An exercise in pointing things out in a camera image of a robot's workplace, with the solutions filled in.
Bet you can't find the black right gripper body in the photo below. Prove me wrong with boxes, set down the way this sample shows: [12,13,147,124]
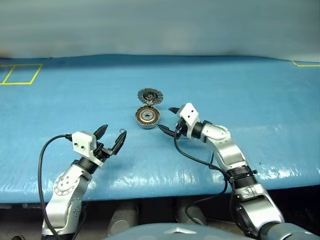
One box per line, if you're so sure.
[174,117,189,139]

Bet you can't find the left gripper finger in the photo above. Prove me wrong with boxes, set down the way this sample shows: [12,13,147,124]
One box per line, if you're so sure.
[94,123,109,141]
[111,130,128,156]

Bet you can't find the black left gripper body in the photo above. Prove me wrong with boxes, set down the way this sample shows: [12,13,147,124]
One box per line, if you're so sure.
[93,140,118,163]

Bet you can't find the black motor rotor disc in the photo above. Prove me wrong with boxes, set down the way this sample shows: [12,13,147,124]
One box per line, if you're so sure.
[136,87,165,105]

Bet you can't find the silver motor stator copper windings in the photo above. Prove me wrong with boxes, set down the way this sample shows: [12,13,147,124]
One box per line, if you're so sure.
[135,105,160,130]

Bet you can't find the blue table cover sheet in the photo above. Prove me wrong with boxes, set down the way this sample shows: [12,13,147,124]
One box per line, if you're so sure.
[0,53,320,204]

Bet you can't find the grey rounded shape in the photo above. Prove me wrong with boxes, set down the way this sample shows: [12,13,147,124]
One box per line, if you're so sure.
[175,198,207,226]
[107,201,140,236]

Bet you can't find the grey robot torso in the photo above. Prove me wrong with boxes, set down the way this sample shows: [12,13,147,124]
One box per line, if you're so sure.
[104,222,251,240]

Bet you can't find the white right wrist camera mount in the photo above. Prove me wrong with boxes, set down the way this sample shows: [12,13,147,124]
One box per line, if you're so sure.
[176,102,201,139]

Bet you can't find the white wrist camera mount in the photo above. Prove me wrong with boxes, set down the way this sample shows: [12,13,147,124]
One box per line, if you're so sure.
[176,102,201,139]
[71,130,105,168]

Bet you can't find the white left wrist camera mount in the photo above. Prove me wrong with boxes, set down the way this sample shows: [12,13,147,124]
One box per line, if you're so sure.
[71,130,105,168]

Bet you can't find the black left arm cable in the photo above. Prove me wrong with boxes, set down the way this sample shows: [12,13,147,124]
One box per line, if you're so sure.
[37,134,75,237]

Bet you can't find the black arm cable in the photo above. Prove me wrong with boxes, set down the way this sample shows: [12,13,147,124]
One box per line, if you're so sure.
[37,134,75,237]
[173,129,237,226]

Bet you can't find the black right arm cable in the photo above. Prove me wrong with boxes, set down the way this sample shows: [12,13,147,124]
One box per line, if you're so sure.
[173,129,237,226]

